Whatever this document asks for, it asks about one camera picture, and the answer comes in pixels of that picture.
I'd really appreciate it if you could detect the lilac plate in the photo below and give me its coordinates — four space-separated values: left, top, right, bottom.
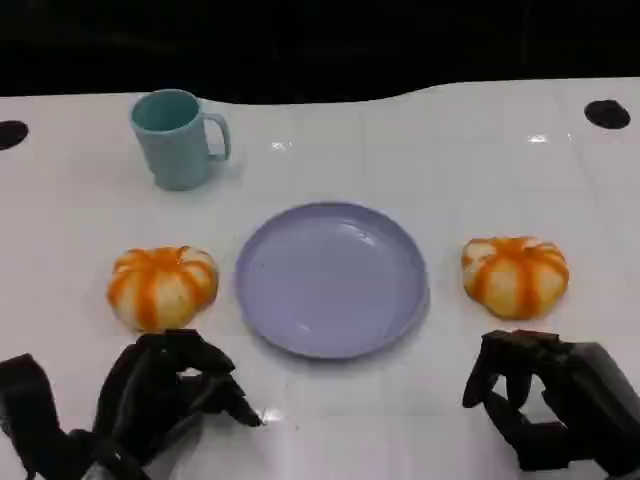
234 201 431 361

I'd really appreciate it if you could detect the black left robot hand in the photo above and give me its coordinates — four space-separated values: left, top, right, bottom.
92 328 265 470

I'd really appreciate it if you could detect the orange white toy bread roll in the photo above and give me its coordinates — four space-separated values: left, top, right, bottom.
106 244 220 333
460 235 571 321

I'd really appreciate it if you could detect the black table grommet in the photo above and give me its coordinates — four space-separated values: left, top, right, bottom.
583 99 631 131
0 119 30 151

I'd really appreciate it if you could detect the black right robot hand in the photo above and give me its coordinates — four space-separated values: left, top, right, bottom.
462 328 640 480

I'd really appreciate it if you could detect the pale green mug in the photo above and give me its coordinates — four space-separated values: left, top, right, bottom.
129 88 233 192

